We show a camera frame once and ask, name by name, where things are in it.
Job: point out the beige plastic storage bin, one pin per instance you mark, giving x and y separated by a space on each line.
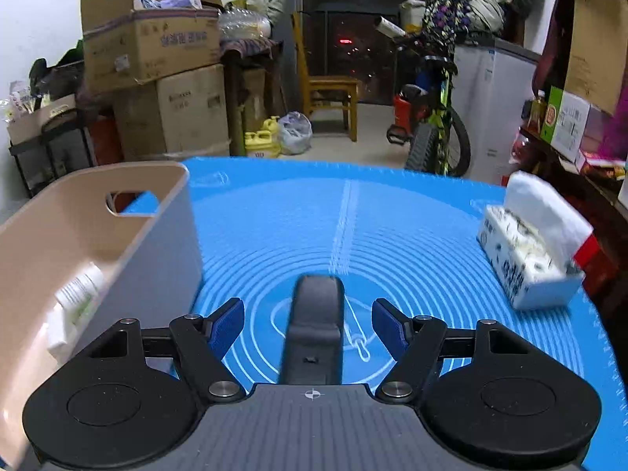
135 223

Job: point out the yellow detergent jug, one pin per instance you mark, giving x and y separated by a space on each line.
264 143

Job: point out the large white charger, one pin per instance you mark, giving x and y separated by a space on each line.
61 331

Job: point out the tissue box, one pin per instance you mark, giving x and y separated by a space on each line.
531 241

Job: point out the plastic bag on floor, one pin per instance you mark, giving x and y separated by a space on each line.
295 134

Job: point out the open top cardboard box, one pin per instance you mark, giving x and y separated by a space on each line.
126 45

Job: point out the white refrigerator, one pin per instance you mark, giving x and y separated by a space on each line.
493 83

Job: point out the green white carton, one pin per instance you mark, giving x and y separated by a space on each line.
565 122

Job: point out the white pill bottle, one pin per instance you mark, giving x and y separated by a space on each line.
75 295

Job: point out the black metal shelf rack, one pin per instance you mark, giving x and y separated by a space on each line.
62 145

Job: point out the wooden chair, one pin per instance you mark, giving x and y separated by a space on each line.
324 92

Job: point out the lower large cardboard box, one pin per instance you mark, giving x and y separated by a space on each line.
177 117

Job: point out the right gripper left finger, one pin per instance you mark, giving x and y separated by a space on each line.
201 343

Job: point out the black remote control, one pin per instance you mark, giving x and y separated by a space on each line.
313 343

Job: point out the green black bicycle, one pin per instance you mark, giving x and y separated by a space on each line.
424 117

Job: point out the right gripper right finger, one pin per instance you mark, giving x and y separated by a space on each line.
415 344

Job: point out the blue silicone baking mat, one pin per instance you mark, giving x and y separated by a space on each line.
405 237

